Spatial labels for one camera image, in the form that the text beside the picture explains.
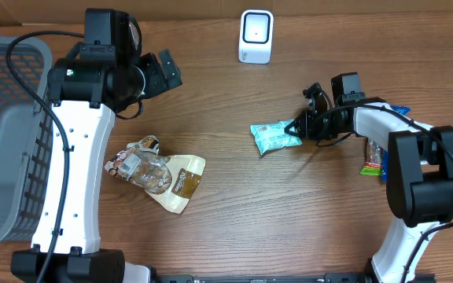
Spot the teal snack packet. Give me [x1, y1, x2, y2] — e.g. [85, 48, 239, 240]
[250, 120, 302, 156]

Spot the green gummy candy bag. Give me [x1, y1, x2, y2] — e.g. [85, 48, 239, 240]
[360, 139, 383, 176]

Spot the blue cookie packet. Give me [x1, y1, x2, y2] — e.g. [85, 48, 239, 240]
[381, 105, 411, 183]

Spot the beige cookie pouch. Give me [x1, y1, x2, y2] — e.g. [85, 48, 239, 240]
[105, 135, 206, 214]

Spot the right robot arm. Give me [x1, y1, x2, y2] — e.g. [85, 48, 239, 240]
[285, 72, 453, 282]

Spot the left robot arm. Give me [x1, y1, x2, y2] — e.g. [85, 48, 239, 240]
[10, 9, 182, 283]

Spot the white barcode scanner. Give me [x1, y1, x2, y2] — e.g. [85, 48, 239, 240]
[238, 9, 274, 64]

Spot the grey plastic shopping basket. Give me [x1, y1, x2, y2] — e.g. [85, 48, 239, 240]
[0, 36, 53, 242]

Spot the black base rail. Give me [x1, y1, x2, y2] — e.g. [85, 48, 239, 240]
[143, 273, 436, 283]

